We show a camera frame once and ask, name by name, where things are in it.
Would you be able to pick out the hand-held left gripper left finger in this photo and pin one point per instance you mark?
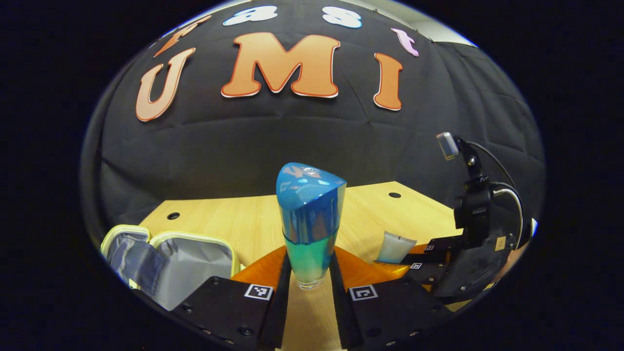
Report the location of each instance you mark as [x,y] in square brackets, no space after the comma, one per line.
[280,302]

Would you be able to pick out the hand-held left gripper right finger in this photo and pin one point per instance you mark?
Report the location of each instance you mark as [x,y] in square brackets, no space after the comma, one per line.
[341,312]

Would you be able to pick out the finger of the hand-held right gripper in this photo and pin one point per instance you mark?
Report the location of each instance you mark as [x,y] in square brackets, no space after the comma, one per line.
[446,244]
[429,275]

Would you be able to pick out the white blue cream tube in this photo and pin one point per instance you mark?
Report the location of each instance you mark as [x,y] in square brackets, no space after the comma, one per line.
[396,246]

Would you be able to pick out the blue teal lotion bottle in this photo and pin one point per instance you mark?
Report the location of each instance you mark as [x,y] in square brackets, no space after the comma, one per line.
[312,214]

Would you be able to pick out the pale yellow suitcase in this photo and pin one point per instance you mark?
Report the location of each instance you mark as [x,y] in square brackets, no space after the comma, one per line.
[195,263]

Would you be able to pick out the black backdrop cloth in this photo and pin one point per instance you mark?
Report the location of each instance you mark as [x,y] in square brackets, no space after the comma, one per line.
[243,146]

